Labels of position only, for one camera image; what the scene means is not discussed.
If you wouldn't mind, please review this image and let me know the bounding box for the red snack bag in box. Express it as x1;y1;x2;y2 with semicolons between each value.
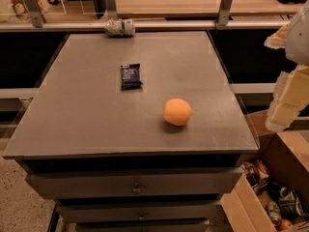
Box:
241;159;271;194

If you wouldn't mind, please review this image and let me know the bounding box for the silver can in box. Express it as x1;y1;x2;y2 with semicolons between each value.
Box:
266;201;282;226

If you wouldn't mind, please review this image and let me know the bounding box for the orange fruit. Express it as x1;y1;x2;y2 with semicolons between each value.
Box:
163;99;192;127

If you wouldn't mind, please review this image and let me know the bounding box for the green can in box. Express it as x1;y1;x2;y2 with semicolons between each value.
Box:
278;187;303;218

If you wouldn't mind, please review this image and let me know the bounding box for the cardboard box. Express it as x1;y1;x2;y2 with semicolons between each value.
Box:
221;111;309;232

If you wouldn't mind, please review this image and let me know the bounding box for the dark blue snack packet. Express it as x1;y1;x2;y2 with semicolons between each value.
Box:
121;63;143;90

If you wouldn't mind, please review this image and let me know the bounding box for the wooden desk behind railing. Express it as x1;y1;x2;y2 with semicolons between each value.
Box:
116;0;302;17

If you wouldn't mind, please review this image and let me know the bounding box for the metal railing with posts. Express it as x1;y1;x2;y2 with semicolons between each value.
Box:
0;0;295;32

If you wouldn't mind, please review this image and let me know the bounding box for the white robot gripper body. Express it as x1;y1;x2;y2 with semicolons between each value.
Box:
285;0;309;65

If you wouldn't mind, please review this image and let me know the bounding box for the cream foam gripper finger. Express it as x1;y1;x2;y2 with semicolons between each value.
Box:
264;24;288;49
265;65;309;132

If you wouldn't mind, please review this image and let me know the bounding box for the colourful bag top left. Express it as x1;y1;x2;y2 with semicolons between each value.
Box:
0;0;47;23

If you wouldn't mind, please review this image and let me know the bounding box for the grey drawer cabinet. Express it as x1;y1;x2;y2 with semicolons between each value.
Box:
4;32;258;232

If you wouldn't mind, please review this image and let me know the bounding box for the red apple in box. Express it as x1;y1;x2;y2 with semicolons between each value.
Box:
278;219;293;231

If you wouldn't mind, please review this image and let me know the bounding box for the white green soda can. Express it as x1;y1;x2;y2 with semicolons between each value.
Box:
104;18;135;37

